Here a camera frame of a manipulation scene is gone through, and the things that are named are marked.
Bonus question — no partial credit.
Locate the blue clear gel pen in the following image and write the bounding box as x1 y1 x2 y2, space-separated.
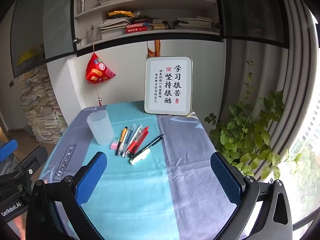
119 124 136 155

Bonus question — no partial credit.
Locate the red utility knife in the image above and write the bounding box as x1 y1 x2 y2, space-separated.
129 131 149 158

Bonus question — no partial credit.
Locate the red pen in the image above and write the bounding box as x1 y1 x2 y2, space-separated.
126 126 149 157

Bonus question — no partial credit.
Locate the white clear gel pen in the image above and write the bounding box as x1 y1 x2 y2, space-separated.
121 125 142 158

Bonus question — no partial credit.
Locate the frosted translucent plastic cup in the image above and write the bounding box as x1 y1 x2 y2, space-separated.
87 110 115 145

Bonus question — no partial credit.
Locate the pale green correction tape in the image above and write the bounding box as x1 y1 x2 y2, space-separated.
129 148 151 165

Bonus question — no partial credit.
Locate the pink green eraser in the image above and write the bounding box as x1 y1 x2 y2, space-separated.
110 138 119 150

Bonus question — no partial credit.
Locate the green potted plant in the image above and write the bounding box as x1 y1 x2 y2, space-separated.
205 68 301 179

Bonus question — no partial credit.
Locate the yellow black pen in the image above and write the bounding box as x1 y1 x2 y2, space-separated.
116 126 128 155

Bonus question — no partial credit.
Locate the tall stack of books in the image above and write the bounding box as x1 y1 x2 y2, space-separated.
18 65 68 144

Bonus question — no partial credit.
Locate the teal and grey tablecloth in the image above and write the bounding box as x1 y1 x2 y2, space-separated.
40 101 236 239

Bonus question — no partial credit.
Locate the red hanging fabric ornament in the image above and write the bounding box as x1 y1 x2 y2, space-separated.
86 53 116 85

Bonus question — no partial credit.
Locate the framed calligraphy sign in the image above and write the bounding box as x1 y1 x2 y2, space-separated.
144 56 193 116

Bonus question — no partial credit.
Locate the striped ribbon medal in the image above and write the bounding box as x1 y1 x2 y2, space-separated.
147 40 161 58

